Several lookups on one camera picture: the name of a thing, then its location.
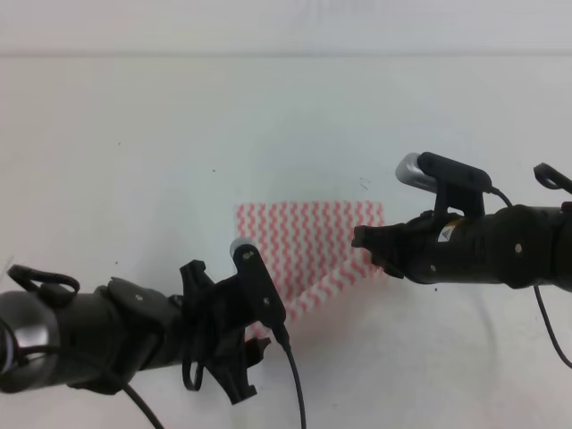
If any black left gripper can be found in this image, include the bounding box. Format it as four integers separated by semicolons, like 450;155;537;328
180;260;272;405

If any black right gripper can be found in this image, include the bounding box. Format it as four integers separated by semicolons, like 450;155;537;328
351;211;469;283

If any pink white wavy towel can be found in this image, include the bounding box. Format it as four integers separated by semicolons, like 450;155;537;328
234;200;384;324

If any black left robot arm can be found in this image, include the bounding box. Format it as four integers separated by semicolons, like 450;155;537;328
1;261;269;403

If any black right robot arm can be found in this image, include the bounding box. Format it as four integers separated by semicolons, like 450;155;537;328
352;205;571;291

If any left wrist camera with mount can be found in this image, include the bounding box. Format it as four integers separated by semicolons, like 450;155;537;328
231;237;286;333

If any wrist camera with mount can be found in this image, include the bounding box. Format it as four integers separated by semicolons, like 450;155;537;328
395;152;492;218
231;237;286;333

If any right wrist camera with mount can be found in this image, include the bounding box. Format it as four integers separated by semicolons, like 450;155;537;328
395;152;492;218

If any black right camera cable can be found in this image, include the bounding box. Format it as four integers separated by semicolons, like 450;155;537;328
489;163;572;366

